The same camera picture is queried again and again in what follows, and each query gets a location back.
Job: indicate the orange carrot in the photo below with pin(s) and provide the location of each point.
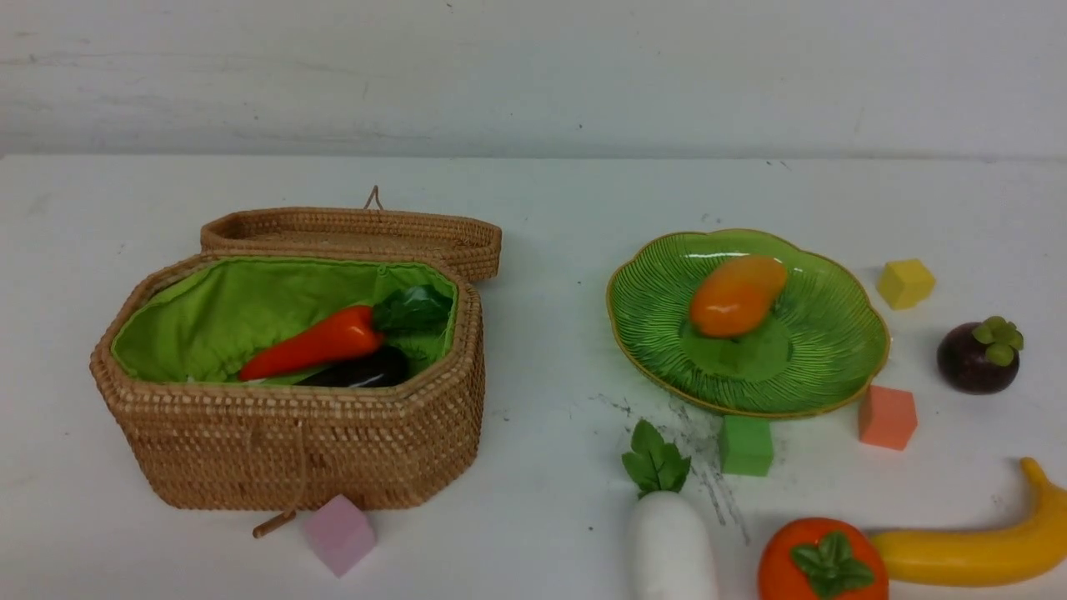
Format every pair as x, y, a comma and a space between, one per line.
354, 332

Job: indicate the dark purple eggplant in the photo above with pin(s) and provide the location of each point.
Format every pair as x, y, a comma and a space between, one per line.
386, 367

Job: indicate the orange yellow mango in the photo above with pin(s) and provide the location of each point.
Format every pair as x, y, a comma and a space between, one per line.
737, 296

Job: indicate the orange persimmon with leaf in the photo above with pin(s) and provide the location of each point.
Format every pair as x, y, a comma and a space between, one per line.
820, 558

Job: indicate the yellow banana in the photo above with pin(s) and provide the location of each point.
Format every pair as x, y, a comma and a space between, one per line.
989, 558

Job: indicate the green foam cube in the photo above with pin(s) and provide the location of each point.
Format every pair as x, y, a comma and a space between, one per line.
745, 446

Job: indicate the green glass plate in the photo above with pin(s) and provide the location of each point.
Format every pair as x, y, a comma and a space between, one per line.
818, 350

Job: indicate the white radish with leaves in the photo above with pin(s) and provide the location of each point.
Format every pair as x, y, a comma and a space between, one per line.
668, 550

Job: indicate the pink foam cube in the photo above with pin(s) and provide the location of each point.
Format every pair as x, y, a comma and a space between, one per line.
340, 535

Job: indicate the yellow foam cube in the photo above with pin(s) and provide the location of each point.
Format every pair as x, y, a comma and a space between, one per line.
904, 284

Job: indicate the orange foam cube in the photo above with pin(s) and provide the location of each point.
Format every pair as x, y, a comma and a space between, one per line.
887, 418

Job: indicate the woven wicker basket green lining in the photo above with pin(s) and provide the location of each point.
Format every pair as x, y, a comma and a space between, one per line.
167, 366

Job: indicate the dark purple mangosteen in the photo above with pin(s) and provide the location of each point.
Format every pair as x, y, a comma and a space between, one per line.
981, 358

